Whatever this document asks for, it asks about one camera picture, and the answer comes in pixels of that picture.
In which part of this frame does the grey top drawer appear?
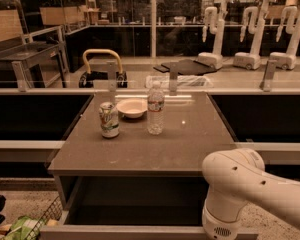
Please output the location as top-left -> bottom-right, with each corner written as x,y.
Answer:
39,177 -> 259,240

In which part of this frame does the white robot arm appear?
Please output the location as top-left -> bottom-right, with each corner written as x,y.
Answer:
202,148 -> 300,240

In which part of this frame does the clear water bottle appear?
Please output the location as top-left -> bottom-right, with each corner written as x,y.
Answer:
147,81 -> 165,135

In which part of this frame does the white bowl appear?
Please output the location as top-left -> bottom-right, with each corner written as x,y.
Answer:
117,98 -> 147,119

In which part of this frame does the clear plastic bin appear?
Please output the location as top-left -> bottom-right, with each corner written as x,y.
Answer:
145,75 -> 213,89

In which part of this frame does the green white soda can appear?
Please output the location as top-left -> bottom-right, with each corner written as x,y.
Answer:
99,102 -> 119,138

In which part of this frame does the grey cabinet table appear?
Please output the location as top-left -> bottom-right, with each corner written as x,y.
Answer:
49,92 -> 235,203

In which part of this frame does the black floor mat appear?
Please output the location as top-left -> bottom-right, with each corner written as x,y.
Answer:
154,59 -> 216,76

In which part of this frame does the white background robot left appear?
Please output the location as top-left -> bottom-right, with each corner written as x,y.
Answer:
197,0 -> 234,70

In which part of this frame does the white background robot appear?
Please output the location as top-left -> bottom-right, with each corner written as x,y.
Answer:
270,6 -> 300,70
197,0 -> 234,70
233,0 -> 277,70

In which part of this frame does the white background robot middle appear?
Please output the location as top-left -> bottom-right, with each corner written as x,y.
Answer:
233,0 -> 277,70

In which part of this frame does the grey side table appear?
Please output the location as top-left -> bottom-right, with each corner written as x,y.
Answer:
0,41 -> 68,88

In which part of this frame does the yellow sponge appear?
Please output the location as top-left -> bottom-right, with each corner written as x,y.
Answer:
46,219 -> 59,226

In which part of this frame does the green snack bag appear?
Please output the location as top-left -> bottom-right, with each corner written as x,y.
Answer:
1,216 -> 46,240

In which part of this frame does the white background robot right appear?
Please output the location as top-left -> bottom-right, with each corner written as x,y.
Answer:
270,6 -> 300,70

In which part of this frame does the wire basket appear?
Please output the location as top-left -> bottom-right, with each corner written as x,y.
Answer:
24,197 -> 62,240

